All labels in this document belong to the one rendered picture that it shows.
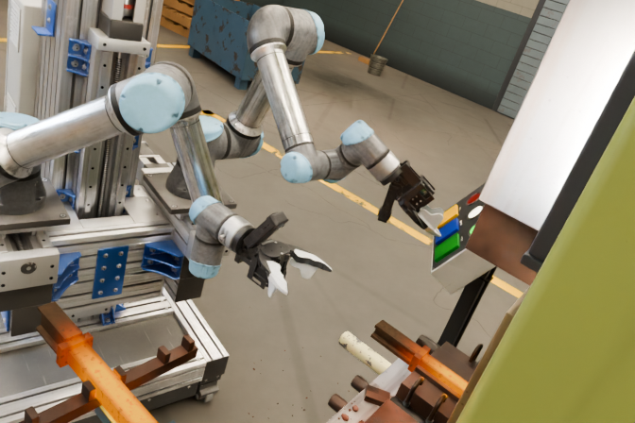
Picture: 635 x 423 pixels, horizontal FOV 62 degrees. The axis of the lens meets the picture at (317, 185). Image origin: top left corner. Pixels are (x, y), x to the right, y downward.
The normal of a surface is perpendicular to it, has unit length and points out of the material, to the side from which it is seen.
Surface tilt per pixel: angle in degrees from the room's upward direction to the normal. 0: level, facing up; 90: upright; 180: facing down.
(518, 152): 90
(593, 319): 90
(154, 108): 86
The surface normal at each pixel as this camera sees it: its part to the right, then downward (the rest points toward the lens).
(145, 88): 0.14, 0.38
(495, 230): -0.60, 0.17
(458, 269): -0.22, 0.35
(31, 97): 0.58, 0.48
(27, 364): 0.28, -0.87
